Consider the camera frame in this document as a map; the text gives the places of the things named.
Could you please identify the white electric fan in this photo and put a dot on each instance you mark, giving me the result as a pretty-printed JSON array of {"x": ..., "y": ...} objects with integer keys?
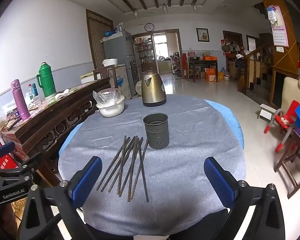
[{"x": 138, "y": 88}]

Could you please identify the red paper bag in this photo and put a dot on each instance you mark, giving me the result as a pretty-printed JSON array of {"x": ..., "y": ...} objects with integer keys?
[{"x": 6, "y": 162}]

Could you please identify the dark metal chopstick holder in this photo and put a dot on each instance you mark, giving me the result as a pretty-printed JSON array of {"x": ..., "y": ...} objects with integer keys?
[{"x": 156, "y": 132}]

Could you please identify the dark wooden side table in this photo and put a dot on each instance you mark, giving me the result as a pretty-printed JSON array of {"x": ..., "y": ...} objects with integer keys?
[{"x": 202, "y": 62}]

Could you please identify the clear plastic bag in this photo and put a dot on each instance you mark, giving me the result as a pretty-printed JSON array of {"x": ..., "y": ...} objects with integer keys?
[{"x": 106, "y": 96}]

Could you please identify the steel electric kettle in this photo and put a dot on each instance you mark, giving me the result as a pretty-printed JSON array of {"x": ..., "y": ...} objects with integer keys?
[{"x": 153, "y": 90}]

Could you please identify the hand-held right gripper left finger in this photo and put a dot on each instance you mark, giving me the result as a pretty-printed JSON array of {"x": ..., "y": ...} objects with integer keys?
[{"x": 87, "y": 180}]

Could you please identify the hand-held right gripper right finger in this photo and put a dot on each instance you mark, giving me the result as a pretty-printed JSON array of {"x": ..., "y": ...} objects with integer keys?
[{"x": 218, "y": 180}]

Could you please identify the wooden stair railing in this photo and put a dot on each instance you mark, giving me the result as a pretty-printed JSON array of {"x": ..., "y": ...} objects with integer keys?
[{"x": 243, "y": 67}]

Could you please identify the dark wooden chair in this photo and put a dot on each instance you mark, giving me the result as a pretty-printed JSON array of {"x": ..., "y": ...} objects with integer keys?
[{"x": 105, "y": 72}]

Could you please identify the blue table cover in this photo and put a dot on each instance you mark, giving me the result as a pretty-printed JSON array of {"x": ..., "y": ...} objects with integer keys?
[{"x": 233, "y": 120}]

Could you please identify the white plastic basin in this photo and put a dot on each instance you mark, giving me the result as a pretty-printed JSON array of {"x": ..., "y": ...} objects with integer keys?
[{"x": 111, "y": 110}]

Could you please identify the framed wall picture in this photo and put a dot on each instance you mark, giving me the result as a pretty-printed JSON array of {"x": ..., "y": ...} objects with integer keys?
[{"x": 202, "y": 35}]

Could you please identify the grey refrigerator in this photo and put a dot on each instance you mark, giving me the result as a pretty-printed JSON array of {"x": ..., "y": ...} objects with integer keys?
[{"x": 118, "y": 47}]

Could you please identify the red child chair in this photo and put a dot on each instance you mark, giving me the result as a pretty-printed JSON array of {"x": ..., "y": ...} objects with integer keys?
[{"x": 286, "y": 120}]

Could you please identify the purple thermos bottle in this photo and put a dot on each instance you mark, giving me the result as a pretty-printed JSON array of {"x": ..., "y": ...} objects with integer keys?
[{"x": 21, "y": 102}]

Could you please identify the grey tablecloth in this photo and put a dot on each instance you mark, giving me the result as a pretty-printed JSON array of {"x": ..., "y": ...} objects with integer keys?
[{"x": 180, "y": 180}]

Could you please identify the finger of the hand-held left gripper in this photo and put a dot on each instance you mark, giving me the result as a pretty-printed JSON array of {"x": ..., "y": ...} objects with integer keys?
[
  {"x": 17, "y": 169},
  {"x": 5, "y": 148}
]

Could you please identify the white step stool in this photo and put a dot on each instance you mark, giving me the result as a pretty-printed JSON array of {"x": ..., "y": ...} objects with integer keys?
[{"x": 266, "y": 111}]

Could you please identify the orange cardboard box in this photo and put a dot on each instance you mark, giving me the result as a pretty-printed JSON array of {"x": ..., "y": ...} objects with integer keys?
[{"x": 211, "y": 75}]

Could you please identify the round wall clock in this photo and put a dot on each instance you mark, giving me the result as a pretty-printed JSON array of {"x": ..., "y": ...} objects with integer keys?
[{"x": 149, "y": 27}]

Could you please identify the brown striped curtain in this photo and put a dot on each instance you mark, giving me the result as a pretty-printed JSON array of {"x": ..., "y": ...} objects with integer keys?
[{"x": 96, "y": 40}]

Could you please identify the glass pendant lamp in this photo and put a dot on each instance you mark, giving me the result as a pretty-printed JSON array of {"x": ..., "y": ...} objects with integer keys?
[
  {"x": 194, "y": 5},
  {"x": 135, "y": 12},
  {"x": 164, "y": 7}
]

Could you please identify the kitchen storage shelf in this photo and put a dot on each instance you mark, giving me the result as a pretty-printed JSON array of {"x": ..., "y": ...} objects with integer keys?
[{"x": 145, "y": 52}]

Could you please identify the bundle of dark chopsticks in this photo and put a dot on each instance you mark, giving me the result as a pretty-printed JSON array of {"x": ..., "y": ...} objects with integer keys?
[{"x": 133, "y": 165}]

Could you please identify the cream armchair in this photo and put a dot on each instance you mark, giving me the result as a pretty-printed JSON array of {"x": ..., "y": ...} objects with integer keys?
[{"x": 292, "y": 92}]

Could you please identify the green thermos flask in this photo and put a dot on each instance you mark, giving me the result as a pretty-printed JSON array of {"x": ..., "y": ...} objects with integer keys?
[{"x": 47, "y": 80}]

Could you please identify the clear plastic water bottle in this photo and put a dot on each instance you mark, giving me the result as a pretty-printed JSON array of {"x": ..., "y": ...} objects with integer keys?
[{"x": 33, "y": 93}]

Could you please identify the pink wall calendar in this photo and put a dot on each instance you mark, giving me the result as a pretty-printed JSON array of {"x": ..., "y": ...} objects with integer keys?
[{"x": 280, "y": 32}]

